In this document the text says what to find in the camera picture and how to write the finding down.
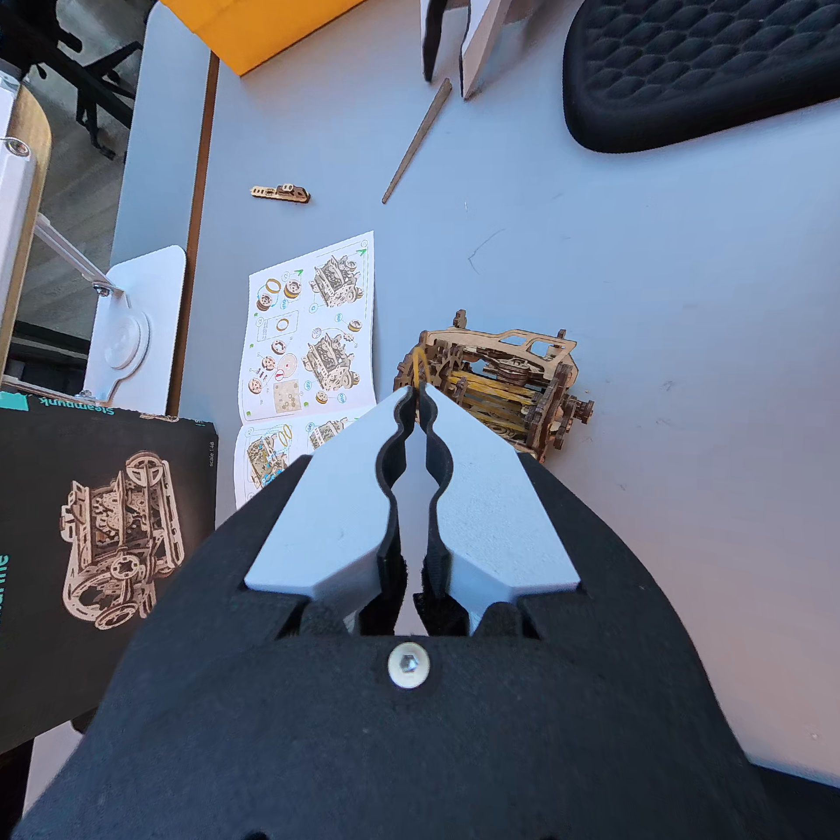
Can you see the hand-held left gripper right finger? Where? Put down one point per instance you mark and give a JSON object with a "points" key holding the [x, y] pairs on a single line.
{"points": [[499, 525]]}

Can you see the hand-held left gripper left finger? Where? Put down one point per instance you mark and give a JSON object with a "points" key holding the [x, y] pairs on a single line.
{"points": [[328, 525]]}

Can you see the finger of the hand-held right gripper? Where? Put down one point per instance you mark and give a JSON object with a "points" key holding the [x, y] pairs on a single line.
{"points": [[485, 33], [433, 39]]}

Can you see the thin wooden stick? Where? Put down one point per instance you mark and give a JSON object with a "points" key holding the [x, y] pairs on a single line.
{"points": [[417, 141]]}

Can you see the wooden mechanical model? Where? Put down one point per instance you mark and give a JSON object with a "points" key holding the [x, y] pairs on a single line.
{"points": [[518, 367]]}

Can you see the small wooden model part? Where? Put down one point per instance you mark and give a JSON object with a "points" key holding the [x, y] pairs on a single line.
{"points": [[282, 192]]}

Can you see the black model kit box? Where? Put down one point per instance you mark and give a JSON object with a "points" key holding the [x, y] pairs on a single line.
{"points": [[65, 590]]}

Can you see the yellow plastic bin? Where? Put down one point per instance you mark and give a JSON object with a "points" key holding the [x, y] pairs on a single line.
{"points": [[262, 26]]}

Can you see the illustrated instruction booklet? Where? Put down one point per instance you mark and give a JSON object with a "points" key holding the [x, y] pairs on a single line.
{"points": [[308, 328]]}

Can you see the black honeycomb pad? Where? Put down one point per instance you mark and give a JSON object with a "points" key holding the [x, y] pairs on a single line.
{"points": [[689, 65]]}

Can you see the white stand base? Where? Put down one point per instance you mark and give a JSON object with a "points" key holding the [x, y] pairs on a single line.
{"points": [[144, 295]]}

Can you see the black office chair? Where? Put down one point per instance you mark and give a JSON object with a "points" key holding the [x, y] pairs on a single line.
{"points": [[98, 79]]}

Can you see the metal stand rod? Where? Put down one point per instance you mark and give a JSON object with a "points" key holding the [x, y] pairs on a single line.
{"points": [[65, 249]]}

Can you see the white wood-edged panel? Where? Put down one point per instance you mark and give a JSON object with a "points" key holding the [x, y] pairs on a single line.
{"points": [[13, 197]]}

